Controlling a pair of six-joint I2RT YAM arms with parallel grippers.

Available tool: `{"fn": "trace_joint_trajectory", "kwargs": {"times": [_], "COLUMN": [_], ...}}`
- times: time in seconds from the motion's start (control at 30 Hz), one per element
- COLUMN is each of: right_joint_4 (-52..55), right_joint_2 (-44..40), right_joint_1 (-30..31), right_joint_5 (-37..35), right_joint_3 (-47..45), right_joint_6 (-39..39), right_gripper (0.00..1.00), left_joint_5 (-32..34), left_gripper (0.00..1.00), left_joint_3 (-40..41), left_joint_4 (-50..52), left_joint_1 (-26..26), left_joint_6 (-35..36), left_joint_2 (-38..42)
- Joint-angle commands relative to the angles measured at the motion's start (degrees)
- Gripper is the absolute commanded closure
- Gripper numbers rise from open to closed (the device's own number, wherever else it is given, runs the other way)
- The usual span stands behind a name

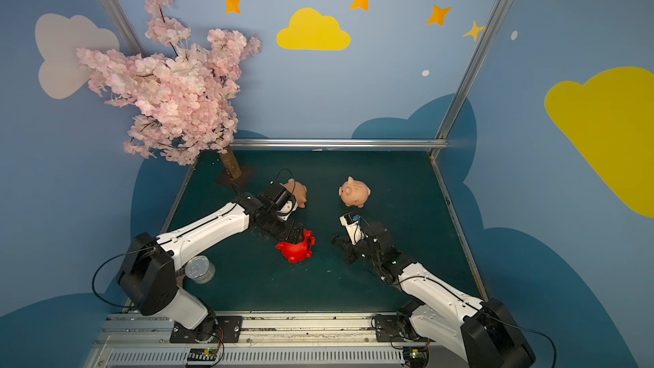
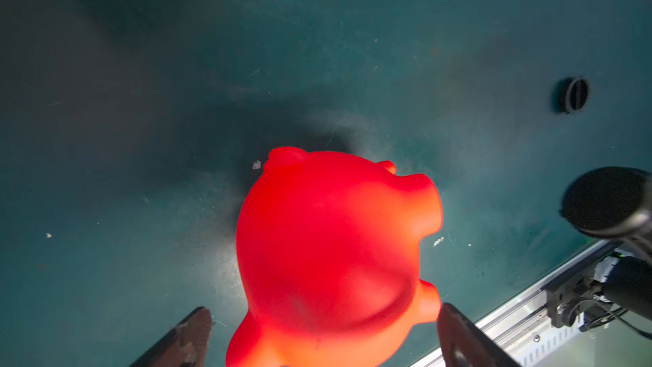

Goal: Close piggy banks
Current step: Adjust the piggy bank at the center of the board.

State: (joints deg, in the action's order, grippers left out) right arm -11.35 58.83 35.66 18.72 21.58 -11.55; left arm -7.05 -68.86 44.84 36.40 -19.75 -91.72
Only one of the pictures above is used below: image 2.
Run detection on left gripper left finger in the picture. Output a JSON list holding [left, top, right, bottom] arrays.
[[131, 307, 213, 367]]

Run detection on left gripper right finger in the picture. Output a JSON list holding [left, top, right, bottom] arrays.
[[436, 302, 520, 367]]

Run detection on red piggy bank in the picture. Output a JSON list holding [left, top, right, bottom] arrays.
[[226, 147, 443, 366]]

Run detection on black round plug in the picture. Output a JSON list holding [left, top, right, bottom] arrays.
[[552, 76, 590, 115]]

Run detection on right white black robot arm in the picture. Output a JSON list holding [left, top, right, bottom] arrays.
[[560, 167, 651, 319]]

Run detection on aluminium front rail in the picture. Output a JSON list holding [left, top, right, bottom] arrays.
[[409, 239, 628, 367]]

